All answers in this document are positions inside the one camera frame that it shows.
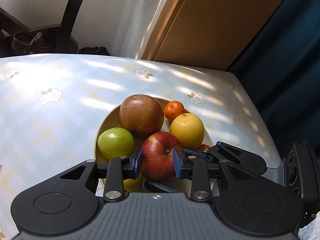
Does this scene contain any green apple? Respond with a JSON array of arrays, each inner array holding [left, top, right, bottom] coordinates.
[[97, 127, 135, 160], [123, 173, 143, 194]]

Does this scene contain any small orange mandarin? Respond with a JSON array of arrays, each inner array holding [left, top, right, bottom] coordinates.
[[164, 101, 185, 122]]

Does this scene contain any dull brownish red apple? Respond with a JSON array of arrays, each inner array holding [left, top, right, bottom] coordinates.
[[119, 94, 164, 137]]

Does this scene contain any wooden door panel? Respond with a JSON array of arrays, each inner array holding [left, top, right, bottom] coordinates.
[[142, 0, 283, 70]]

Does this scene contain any dark teal curtain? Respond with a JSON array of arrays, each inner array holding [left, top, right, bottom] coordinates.
[[228, 0, 319, 154]]

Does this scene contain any floral plaid tablecloth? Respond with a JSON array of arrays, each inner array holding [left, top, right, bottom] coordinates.
[[1, 54, 281, 239]]

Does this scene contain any yellow lemon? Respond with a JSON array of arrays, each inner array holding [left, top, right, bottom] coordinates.
[[169, 113, 204, 150]]

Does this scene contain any cream round plate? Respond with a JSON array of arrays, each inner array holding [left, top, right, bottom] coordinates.
[[96, 94, 206, 192]]

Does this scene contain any shiny red apple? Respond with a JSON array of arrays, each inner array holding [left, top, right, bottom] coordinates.
[[141, 132, 185, 182]]

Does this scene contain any black exercise bike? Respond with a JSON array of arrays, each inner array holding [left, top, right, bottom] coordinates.
[[0, 0, 111, 57]]

